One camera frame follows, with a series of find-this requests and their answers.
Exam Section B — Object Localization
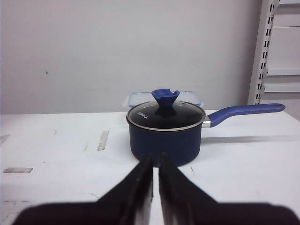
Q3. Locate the glass pot lid blue knob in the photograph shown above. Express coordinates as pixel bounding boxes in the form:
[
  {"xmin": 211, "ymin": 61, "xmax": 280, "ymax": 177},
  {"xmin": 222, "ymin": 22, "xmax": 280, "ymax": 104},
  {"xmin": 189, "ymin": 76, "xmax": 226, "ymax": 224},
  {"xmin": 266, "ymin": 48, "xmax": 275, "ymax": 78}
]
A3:
[{"xmin": 127, "ymin": 89, "xmax": 206, "ymax": 131}]

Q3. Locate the clear plastic food container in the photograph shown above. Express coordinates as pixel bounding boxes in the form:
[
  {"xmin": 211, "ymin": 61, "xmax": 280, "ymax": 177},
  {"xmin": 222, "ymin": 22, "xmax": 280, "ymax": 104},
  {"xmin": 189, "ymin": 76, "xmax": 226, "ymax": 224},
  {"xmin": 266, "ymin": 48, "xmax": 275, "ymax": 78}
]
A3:
[{"xmin": 123, "ymin": 90, "xmax": 203, "ymax": 108}]

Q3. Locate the white metal shelving rack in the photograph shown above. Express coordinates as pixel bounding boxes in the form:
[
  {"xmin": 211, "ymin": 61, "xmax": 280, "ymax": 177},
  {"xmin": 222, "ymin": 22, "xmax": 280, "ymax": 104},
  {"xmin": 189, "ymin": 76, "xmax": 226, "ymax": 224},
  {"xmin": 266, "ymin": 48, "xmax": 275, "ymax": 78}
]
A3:
[{"xmin": 248, "ymin": 0, "xmax": 300, "ymax": 105}]

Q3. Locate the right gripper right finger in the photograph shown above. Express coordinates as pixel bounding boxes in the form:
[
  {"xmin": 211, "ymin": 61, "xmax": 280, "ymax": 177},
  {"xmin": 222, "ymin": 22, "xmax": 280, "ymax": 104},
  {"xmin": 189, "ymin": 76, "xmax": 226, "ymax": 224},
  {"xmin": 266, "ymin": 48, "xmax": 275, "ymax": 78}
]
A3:
[{"xmin": 158, "ymin": 154, "xmax": 300, "ymax": 225}]

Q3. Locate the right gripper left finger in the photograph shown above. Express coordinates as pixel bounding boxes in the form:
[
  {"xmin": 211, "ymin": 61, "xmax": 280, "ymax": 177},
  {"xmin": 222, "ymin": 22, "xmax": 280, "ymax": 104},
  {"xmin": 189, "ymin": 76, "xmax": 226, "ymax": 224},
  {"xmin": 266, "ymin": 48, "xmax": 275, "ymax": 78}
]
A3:
[{"xmin": 14, "ymin": 156, "xmax": 153, "ymax": 225}]

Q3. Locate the dark blue saucepan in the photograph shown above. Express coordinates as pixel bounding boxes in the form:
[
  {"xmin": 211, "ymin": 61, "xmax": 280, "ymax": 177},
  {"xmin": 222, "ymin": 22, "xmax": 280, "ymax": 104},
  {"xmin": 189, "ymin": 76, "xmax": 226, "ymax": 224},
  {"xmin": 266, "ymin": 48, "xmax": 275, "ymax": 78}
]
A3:
[{"xmin": 127, "ymin": 103, "xmax": 285, "ymax": 166}]

